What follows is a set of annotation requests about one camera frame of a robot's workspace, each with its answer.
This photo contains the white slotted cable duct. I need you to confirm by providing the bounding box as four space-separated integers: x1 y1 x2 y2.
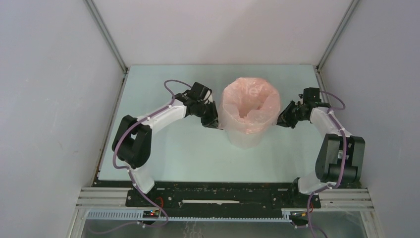
85 209 299 223

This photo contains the aluminium frame rail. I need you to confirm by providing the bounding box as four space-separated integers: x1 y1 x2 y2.
71 65 383 238

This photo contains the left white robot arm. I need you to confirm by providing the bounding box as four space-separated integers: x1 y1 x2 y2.
111 82 219 207

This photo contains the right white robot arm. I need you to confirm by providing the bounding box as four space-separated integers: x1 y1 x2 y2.
277 87 366 207

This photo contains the white paper trash bin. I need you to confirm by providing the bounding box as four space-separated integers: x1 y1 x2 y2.
226 130 266 149

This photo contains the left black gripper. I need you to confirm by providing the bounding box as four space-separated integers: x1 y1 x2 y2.
195 101 224 130

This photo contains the pink plastic trash bag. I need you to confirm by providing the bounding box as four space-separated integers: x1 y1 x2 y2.
217 77 281 134

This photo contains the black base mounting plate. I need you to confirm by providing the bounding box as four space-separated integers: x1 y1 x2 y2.
93 181 321 218

